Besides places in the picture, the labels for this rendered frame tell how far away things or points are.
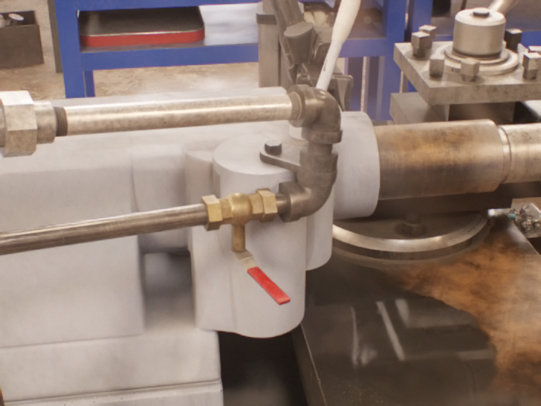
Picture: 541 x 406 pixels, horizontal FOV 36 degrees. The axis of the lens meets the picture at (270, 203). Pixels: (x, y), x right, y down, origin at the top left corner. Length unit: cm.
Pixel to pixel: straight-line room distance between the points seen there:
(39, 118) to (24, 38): 405
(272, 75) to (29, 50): 279
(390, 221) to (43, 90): 336
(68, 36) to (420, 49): 169
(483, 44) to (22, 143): 63
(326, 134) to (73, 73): 201
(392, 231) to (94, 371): 42
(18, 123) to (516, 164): 54
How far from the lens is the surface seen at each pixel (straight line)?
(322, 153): 71
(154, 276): 91
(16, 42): 466
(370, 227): 107
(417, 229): 106
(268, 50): 199
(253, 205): 71
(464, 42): 107
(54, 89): 431
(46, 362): 84
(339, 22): 81
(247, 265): 72
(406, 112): 111
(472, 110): 108
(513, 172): 94
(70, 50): 265
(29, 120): 60
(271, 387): 116
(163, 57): 266
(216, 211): 69
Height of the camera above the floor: 148
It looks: 28 degrees down
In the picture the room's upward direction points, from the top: straight up
